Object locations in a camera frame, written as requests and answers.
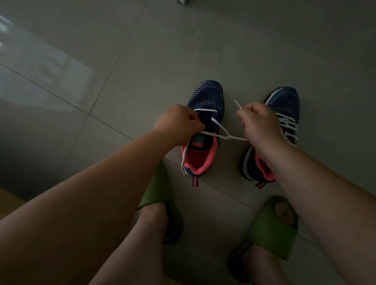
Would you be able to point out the person's right forearm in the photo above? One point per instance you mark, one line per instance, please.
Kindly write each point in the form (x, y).
(326, 211)

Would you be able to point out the person's left hand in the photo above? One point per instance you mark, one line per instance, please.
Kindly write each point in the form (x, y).
(177, 124)

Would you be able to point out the green foam slipper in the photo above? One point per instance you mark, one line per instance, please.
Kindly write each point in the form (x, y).
(160, 193)
(273, 232)

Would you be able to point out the person's left leg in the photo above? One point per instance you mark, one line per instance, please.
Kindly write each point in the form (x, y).
(138, 249)

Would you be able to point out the white shoelace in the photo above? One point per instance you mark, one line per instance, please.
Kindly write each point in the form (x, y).
(289, 127)
(226, 136)

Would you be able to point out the blue knit sneaker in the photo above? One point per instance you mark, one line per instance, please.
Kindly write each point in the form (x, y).
(285, 99)
(208, 94)

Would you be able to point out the person's right leg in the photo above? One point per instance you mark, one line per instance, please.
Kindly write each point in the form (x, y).
(264, 264)

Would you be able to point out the white metal shoe rack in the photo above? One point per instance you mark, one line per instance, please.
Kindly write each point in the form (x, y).
(182, 1)

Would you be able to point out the person's right hand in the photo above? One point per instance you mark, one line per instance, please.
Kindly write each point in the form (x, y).
(261, 126)

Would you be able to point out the person's left forearm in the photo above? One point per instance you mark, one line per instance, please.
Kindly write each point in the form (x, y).
(70, 223)

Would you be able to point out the person's leg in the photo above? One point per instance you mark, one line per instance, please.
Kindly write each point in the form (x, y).
(138, 249)
(264, 264)

